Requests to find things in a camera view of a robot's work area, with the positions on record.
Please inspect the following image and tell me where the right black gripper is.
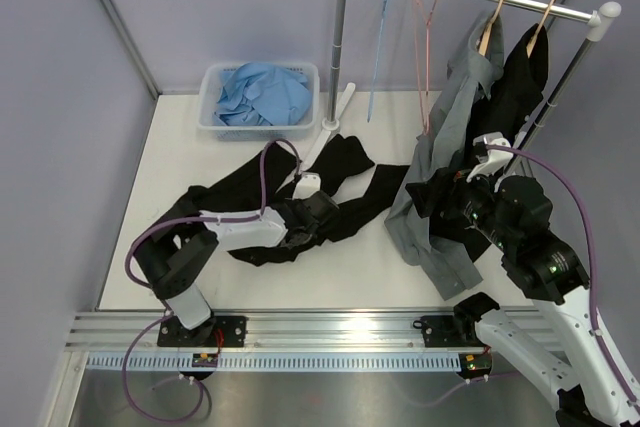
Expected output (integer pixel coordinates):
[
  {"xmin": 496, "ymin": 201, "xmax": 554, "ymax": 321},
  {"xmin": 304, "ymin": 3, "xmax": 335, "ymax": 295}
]
[{"xmin": 405, "ymin": 159, "xmax": 515, "ymax": 251}]

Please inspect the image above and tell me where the black shirt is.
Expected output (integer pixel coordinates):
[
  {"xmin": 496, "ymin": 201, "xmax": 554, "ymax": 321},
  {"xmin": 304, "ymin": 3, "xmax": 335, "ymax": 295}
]
[
  {"xmin": 429, "ymin": 22, "xmax": 551, "ymax": 263},
  {"xmin": 176, "ymin": 135, "xmax": 408, "ymax": 267}
]

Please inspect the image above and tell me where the pink wire hanger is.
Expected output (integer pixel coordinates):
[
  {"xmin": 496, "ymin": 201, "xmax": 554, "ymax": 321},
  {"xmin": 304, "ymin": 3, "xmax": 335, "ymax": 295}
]
[{"xmin": 411, "ymin": 0, "xmax": 439, "ymax": 135}]

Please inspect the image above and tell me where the light blue shirt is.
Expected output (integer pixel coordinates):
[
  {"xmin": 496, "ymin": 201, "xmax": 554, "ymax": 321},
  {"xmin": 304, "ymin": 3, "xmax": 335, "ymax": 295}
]
[{"xmin": 212, "ymin": 62, "xmax": 313, "ymax": 127}]

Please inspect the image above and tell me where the blue wire hanger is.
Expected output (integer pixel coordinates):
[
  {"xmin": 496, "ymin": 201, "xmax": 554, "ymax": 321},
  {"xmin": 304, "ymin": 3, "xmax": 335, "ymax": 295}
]
[{"xmin": 366, "ymin": 0, "xmax": 389, "ymax": 123}]

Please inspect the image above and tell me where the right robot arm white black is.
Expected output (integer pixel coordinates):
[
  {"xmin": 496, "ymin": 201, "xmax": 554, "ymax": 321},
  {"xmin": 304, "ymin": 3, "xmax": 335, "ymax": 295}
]
[{"xmin": 406, "ymin": 174, "xmax": 639, "ymax": 426}]

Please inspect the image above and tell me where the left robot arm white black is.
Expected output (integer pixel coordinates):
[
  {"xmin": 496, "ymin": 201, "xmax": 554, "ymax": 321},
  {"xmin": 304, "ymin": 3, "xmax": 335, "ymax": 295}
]
[{"xmin": 125, "ymin": 191, "xmax": 339, "ymax": 346}]

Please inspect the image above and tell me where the grey shirt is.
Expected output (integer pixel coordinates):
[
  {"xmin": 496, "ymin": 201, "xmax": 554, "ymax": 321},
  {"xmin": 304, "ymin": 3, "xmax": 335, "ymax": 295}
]
[{"xmin": 383, "ymin": 11, "xmax": 507, "ymax": 302}]

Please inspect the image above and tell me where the black shirt on wooden hanger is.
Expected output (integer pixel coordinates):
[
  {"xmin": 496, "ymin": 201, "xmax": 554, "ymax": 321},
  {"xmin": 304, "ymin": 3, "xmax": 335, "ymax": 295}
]
[{"xmin": 429, "ymin": 22, "xmax": 551, "ymax": 263}]

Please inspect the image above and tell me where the wooden hanger with grey shirt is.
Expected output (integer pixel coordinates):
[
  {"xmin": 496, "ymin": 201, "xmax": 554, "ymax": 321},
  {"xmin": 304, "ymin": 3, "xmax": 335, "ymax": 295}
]
[{"xmin": 478, "ymin": 0, "xmax": 505, "ymax": 56}]

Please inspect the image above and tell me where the wooden hanger with black shirt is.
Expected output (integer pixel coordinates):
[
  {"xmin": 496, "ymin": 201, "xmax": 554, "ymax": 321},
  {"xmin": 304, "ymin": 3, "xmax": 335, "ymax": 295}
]
[{"xmin": 526, "ymin": 0, "xmax": 556, "ymax": 57}]

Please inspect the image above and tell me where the white plastic basket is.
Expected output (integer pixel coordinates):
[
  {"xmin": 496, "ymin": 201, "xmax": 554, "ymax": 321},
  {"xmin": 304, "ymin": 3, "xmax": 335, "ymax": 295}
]
[{"xmin": 198, "ymin": 62, "xmax": 319, "ymax": 141}]

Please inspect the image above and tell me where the metal clothes rack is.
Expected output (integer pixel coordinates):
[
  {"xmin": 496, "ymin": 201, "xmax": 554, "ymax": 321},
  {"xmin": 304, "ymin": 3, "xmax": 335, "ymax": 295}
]
[{"xmin": 301, "ymin": 0, "xmax": 622, "ymax": 175}]

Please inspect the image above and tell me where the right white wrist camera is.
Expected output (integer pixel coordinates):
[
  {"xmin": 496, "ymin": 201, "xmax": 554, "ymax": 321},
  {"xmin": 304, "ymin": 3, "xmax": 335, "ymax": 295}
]
[{"xmin": 466, "ymin": 132, "xmax": 513, "ymax": 183}]

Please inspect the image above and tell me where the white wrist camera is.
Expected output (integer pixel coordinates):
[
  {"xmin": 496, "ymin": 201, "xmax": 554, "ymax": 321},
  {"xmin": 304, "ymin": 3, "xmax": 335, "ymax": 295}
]
[
  {"xmin": 466, "ymin": 132, "xmax": 513, "ymax": 183},
  {"xmin": 292, "ymin": 172, "xmax": 321, "ymax": 200}
]

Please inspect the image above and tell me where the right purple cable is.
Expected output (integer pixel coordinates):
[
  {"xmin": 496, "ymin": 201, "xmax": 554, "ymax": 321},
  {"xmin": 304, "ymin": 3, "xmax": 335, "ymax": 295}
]
[{"xmin": 484, "ymin": 144, "xmax": 640, "ymax": 408}]

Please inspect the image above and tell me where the purple cable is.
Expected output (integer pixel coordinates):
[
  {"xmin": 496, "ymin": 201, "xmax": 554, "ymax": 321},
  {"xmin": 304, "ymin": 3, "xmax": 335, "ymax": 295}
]
[
  {"xmin": 484, "ymin": 144, "xmax": 640, "ymax": 408},
  {"xmin": 121, "ymin": 138, "xmax": 304, "ymax": 423}
]

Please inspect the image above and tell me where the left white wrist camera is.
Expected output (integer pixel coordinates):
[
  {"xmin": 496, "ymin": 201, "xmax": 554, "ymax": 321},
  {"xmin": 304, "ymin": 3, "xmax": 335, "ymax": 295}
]
[{"xmin": 292, "ymin": 172, "xmax": 321, "ymax": 200}]

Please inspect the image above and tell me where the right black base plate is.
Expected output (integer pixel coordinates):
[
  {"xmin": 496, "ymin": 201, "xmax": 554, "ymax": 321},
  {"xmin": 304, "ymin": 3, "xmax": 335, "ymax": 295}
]
[{"xmin": 412, "ymin": 314, "xmax": 482, "ymax": 348}]

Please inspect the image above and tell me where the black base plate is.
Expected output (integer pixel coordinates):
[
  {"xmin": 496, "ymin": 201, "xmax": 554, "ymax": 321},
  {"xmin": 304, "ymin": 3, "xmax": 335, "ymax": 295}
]
[
  {"xmin": 157, "ymin": 315, "xmax": 247, "ymax": 348},
  {"xmin": 412, "ymin": 314, "xmax": 482, "ymax": 348}
]

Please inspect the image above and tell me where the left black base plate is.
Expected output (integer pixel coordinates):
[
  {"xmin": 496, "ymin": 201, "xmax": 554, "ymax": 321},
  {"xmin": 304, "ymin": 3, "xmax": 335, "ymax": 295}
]
[{"xmin": 157, "ymin": 315, "xmax": 247, "ymax": 348}]

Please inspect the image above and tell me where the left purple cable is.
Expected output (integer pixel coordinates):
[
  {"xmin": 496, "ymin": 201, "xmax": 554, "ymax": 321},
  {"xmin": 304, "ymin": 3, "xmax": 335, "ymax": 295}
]
[{"xmin": 121, "ymin": 138, "xmax": 304, "ymax": 423}]

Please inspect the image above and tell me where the white slotted cable duct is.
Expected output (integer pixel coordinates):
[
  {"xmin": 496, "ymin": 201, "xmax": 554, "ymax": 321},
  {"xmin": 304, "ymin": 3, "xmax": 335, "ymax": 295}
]
[{"xmin": 86, "ymin": 352, "xmax": 462, "ymax": 373}]

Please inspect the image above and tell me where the aluminium mounting rail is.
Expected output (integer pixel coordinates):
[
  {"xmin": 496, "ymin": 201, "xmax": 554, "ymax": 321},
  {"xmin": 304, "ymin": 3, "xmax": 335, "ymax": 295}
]
[{"xmin": 64, "ymin": 309, "xmax": 571, "ymax": 351}]

